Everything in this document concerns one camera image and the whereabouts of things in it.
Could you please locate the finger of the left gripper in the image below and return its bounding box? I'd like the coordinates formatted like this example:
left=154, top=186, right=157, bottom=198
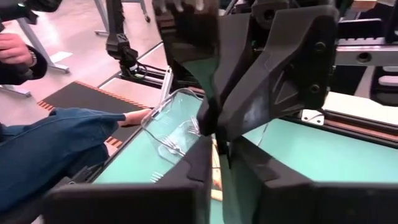
left=152, top=0, right=222, bottom=136
left=216, top=5, right=340, bottom=169

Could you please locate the black floor mat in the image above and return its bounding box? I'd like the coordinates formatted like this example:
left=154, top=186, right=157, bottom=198
left=37, top=80, right=153, bottom=149

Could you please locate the person's hand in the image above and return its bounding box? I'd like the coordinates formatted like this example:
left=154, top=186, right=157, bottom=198
left=0, top=32, right=37, bottom=68

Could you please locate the black device with light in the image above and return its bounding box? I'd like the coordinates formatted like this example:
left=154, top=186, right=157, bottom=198
left=0, top=0, right=63, bottom=23

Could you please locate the grey desk leg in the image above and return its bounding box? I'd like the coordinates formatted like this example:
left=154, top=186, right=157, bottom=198
left=0, top=17, right=71, bottom=98
left=93, top=0, right=152, bottom=37

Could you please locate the silver mounting bracket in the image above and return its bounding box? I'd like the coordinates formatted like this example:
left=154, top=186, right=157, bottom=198
left=300, top=108, right=326, bottom=126

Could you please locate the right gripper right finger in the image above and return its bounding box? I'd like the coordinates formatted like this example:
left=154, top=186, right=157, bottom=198
left=222, top=136, right=398, bottom=224

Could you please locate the clear plastic bin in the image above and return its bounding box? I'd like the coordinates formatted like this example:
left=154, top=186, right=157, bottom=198
left=140, top=88, right=270, bottom=166

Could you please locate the person's forearm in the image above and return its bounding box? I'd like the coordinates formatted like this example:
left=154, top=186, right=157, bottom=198
left=0, top=45, right=49, bottom=86

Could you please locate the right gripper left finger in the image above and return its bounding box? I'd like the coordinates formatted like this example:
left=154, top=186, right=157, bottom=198
left=43, top=135, right=214, bottom=224

